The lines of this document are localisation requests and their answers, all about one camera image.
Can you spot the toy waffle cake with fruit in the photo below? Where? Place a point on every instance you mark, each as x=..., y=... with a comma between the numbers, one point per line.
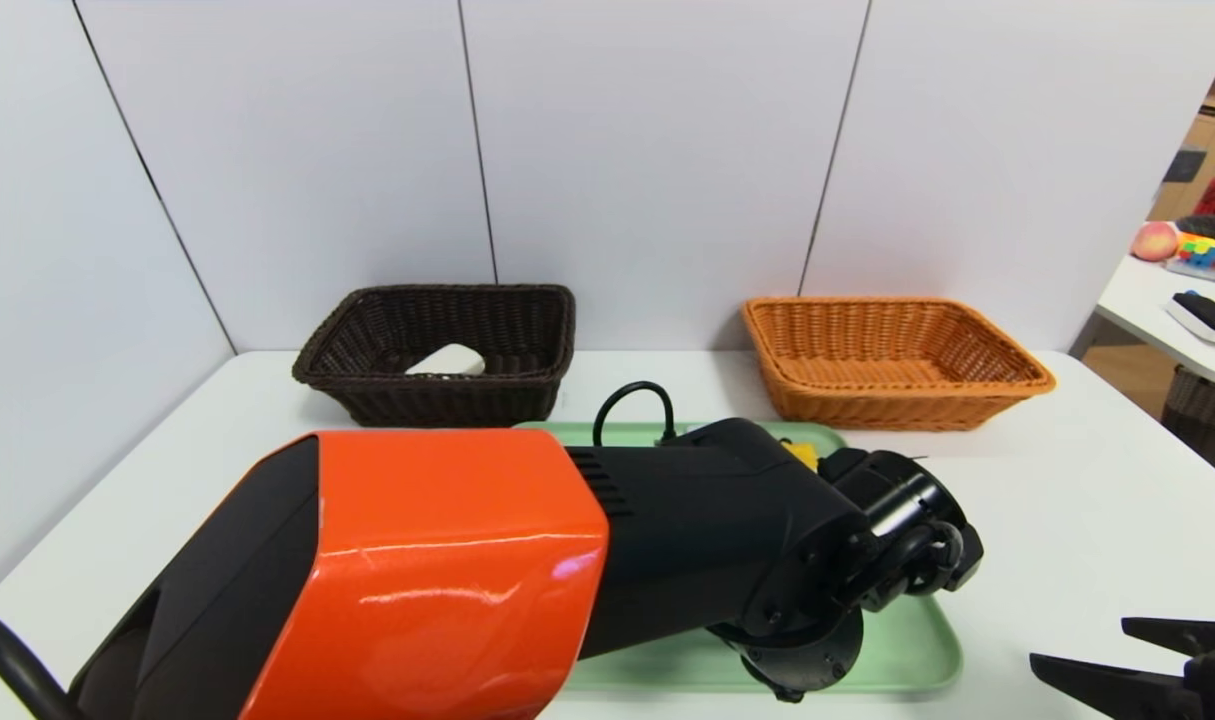
x=802, y=455

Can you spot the white soap bar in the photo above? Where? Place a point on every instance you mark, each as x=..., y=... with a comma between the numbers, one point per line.
x=447, y=362

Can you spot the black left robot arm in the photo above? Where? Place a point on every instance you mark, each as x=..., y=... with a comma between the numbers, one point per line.
x=417, y=560

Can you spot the orange wicker basket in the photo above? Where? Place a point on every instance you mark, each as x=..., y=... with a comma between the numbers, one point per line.
x=897, y=380

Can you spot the dark brown wicker basket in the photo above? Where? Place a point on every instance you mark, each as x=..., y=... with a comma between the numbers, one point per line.
x=417, y=400

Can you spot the light green plastic tray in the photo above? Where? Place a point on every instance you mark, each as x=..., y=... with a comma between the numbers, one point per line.
x=907, y=650

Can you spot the grey woven bin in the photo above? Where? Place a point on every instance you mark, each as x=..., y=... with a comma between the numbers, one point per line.
x=1207, y=410

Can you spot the white side table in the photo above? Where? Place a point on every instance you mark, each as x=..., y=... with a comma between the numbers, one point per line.
x=1137, y=300

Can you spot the grey flat tray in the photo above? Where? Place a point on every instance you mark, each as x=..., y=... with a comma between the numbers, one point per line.
x=1192, y=274

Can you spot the colourful toy cube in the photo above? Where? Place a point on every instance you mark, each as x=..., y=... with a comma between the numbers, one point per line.
x=1199, y=251

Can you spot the toy peach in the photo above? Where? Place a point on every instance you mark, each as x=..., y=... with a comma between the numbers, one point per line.
x=1155, y=242

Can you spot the dark grey small box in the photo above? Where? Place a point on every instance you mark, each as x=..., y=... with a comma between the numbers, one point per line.
x=1185, y=165

